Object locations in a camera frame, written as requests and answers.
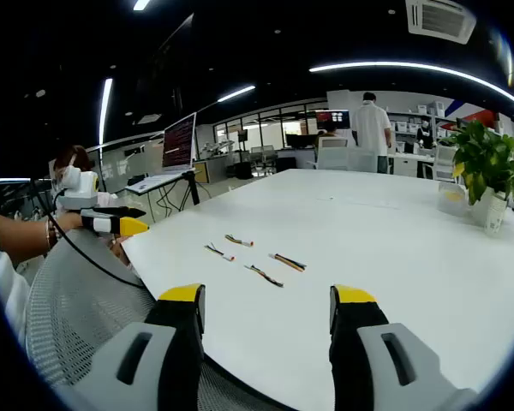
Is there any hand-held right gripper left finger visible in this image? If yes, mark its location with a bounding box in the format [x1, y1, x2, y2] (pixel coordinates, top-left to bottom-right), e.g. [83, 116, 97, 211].
[62, 283, 206, 411]

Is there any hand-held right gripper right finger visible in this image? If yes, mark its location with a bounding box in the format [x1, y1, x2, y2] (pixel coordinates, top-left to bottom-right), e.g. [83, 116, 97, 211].
[328, 284, 479, 411]

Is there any multicoloured JST connector cable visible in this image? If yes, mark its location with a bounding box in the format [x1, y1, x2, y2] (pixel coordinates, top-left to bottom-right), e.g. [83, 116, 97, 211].
[203, 243, 236, 263]
[224, 233, 255, 248]
[267, 253, 308, 272]
[243, 264, 285, 289]

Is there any person's left hand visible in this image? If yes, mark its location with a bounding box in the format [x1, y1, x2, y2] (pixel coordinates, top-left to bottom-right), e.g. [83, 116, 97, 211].
[51, 211, 86, 241]

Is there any black tripod stand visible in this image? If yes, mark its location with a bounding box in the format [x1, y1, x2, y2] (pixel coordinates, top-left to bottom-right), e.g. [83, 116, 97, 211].
[177, 170, 203, 211]

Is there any short ceiling light strip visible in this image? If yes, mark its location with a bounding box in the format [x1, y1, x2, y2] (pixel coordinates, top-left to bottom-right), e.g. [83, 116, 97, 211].
[217, 85, 257, 104]
[98, 77, 114, 147]

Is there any open silver laptop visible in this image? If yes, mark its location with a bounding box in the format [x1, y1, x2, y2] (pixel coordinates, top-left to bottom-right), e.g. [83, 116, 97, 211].
[125, 111, 198, 196]

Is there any grey mesh office chair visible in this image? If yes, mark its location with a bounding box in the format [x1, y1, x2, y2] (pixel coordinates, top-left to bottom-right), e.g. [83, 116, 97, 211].
[25, 229, 284, 411]

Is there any person's white shirt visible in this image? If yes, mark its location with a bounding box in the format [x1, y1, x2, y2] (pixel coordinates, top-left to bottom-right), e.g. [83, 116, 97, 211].
[0, 229, 32, 348]

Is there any clear plastic container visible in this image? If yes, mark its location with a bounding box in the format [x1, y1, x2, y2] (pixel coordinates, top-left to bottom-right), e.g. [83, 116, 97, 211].
[436, 179, 471, 215]

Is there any white office chair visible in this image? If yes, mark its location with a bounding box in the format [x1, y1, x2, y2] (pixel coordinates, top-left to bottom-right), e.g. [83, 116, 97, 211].
[315, 135, 350, 171]
[431, 145, 460, 182]

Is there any white plant pot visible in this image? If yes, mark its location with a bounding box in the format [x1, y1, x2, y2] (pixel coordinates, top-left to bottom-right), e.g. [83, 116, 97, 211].
[481, 188, 509, 237]

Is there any black desktop monitor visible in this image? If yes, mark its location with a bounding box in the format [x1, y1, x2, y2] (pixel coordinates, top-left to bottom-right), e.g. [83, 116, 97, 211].
[284, 133, 319, 150]

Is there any white shelving with storage boxes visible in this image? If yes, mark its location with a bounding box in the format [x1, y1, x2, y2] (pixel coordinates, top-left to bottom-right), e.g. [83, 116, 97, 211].
[387, 100, 455, 145]

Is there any green potted plant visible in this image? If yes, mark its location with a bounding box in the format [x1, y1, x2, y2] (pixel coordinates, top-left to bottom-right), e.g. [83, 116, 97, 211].
[447, 119, 514, 206]

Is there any long curved ceiling light strip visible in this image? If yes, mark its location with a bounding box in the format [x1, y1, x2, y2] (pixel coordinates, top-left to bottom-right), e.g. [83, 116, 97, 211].
[308, 61, 514, 115]

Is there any ceiling air conditioner unit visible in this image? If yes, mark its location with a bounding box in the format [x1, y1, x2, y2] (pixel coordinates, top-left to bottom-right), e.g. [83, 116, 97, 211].
[404, 0, 478, 45]

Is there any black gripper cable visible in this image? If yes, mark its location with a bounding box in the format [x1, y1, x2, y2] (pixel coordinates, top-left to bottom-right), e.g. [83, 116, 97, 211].
[28, 177, 146, 289]

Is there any wall monitor with red screen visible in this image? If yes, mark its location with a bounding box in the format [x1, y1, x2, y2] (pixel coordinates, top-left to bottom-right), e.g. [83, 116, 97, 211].
[314, 110, 351, 131]

